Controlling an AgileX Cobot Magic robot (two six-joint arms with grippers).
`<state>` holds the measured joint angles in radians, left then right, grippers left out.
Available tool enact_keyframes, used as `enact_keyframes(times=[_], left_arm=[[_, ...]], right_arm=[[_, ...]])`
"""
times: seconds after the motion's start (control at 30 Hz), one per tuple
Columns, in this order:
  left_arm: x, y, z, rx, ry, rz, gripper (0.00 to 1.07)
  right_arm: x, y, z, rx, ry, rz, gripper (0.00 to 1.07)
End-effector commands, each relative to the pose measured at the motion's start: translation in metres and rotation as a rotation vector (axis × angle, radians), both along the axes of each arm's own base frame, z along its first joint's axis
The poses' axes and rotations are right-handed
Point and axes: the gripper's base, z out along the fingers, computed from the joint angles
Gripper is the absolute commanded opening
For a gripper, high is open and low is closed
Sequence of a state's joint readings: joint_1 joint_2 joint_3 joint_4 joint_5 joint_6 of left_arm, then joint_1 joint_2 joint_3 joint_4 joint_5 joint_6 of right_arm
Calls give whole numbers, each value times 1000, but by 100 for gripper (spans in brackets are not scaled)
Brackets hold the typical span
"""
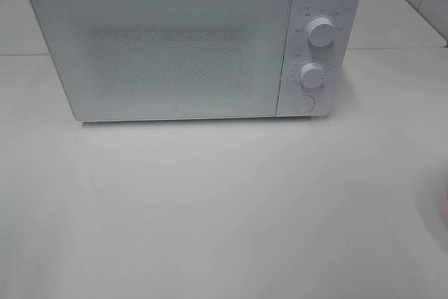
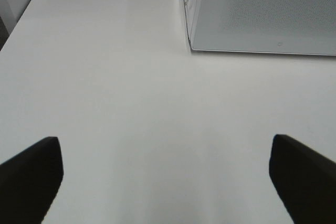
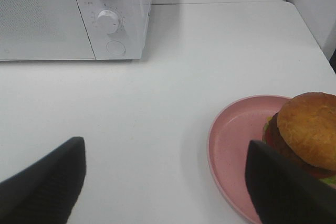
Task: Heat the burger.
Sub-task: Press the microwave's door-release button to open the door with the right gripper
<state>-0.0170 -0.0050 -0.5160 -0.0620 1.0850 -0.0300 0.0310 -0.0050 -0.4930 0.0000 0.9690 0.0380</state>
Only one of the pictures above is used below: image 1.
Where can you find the round white door button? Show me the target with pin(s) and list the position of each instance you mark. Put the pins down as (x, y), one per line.
(304, 104)

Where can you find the white microwave door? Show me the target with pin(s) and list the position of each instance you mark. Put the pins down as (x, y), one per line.
(166, 59)

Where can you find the lower white timer knob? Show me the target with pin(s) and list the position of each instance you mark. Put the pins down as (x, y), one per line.
(311, 75)

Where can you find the upper white power knob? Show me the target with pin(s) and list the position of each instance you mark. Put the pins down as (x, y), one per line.
(321, 30)

